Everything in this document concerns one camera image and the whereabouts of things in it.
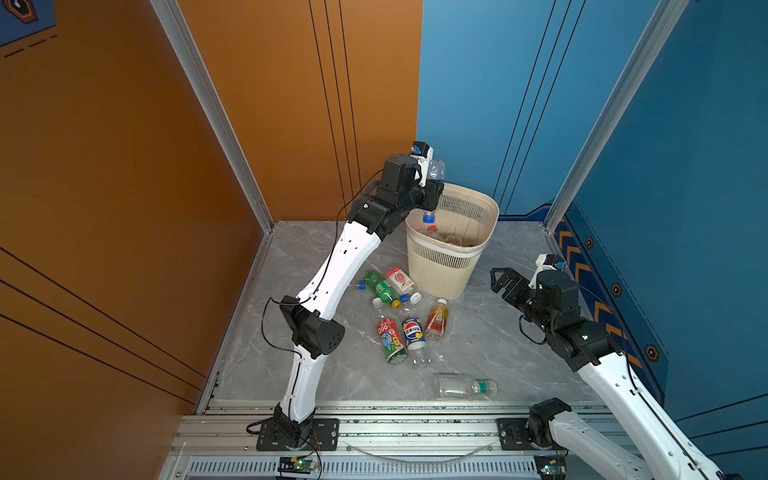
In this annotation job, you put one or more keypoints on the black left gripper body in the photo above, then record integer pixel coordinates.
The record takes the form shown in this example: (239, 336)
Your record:
(413, 199)

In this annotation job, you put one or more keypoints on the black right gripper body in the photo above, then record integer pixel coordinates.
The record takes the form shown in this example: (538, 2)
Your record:
(538, 316)

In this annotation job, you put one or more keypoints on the clear bottle red label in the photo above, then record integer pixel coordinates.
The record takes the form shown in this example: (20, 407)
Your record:
(451, 239)

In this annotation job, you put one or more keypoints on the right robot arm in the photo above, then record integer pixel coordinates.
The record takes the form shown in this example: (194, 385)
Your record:
(664, 451)

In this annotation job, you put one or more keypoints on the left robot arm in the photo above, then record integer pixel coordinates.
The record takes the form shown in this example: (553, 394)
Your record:
(314, 332)

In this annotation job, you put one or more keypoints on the cream plastic waste bin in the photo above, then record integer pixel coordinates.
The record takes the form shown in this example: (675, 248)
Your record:
(444, 270)

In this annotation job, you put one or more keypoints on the orange red label bottle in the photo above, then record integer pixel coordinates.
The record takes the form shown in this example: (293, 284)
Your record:
(437, 320)

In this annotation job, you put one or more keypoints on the bottle with watermelon label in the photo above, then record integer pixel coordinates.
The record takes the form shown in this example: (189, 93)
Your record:
(402, 284)

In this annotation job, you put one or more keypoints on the small green soda bottle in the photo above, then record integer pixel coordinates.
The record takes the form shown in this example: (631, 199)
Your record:
(382, 290)

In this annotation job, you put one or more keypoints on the Pepsi label clear bottle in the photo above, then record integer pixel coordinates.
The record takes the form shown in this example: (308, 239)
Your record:
(413, 333)

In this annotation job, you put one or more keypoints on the clear bottle green cap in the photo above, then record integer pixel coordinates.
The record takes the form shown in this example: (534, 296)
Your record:
(457, 386)

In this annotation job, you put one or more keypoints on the red Qoo drink bottle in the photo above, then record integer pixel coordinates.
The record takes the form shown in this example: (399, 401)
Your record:
(388, 332)

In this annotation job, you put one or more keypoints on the right green circuit board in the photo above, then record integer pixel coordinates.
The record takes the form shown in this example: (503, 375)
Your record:
(550, 468)

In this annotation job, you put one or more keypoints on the green circuit board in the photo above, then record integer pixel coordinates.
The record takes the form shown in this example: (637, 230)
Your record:
(297, 467)
(550, 468)

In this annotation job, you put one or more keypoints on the left green circuit board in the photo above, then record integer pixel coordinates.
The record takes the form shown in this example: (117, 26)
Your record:
(297, 467)

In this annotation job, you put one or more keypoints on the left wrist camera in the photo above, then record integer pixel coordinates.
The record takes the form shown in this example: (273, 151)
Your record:
(423, 153)

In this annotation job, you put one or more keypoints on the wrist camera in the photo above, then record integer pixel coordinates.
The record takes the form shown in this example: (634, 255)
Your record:
(546, 262)
(423, 153)

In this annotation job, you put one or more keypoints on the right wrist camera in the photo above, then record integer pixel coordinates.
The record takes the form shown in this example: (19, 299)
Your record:
(546, 262)

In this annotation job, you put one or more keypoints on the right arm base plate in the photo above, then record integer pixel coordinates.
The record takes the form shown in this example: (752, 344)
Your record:
(516, 435)

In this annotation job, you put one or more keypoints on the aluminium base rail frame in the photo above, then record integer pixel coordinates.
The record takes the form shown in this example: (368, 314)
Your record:
(378, 440)

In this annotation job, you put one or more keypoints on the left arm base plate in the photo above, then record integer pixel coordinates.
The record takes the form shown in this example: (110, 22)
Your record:
(319, 433)

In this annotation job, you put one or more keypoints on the left aluminium corner post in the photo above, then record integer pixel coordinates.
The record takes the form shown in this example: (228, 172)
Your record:
(176, 29)

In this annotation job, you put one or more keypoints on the aluminium corner post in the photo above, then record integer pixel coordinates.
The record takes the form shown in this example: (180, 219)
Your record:
(176, 29)
(652, 40)

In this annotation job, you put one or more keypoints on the right aluminium corner post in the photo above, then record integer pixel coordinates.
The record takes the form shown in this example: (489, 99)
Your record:
(652, 40)

